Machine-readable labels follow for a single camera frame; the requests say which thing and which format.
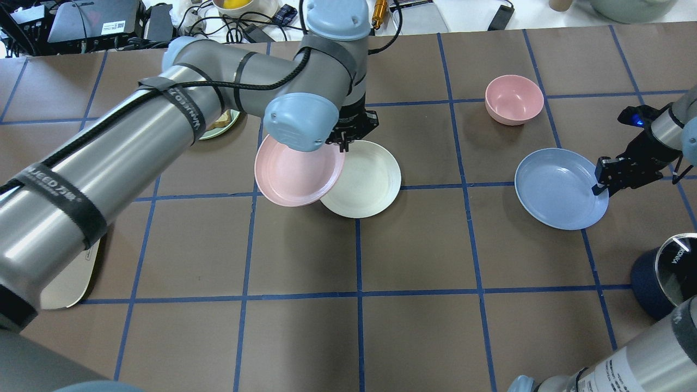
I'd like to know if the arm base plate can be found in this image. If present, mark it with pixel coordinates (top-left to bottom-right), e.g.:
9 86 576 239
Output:
40 241 101 310

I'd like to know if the digital kitchen scale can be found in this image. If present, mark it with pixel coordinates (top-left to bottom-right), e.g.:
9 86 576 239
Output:
389 1 450 35

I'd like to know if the black power adapter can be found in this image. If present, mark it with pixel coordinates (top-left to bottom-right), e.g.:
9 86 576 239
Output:
487 5 515 30

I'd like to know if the green plate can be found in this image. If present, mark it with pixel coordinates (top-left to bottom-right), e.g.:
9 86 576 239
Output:
199 109 241 140

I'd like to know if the pink plate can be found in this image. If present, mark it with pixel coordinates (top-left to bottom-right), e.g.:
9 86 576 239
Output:
254 136 346 207

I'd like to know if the bread slice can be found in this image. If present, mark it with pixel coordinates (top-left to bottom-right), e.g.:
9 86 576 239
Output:
211 110 232 129

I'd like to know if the blue saucepan with lid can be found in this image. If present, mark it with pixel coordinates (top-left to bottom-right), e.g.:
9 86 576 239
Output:
630 232 696 321

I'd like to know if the blue plate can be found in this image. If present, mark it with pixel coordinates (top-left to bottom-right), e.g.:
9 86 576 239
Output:
513 148 609 230

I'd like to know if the paper cup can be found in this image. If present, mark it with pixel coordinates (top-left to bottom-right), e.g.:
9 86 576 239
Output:
548 0 573 13

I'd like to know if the pink bowl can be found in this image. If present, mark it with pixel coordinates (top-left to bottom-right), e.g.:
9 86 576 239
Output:
485 75 545 126

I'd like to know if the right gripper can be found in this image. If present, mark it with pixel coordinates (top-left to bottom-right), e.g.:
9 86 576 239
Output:
591 105 681 197

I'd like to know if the white bowl with fruit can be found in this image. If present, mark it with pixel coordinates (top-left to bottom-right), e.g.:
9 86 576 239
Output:
212 1 281 23

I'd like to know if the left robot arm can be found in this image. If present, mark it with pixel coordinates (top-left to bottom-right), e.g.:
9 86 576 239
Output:
1 1 371 333

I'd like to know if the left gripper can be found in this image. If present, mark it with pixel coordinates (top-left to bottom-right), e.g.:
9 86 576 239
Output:
326 97 379 153

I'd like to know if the cream plate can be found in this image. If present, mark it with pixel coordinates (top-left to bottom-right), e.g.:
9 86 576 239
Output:
320 140 402 219

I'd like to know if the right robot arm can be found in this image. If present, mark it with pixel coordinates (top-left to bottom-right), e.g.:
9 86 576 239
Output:
509 89 695 391

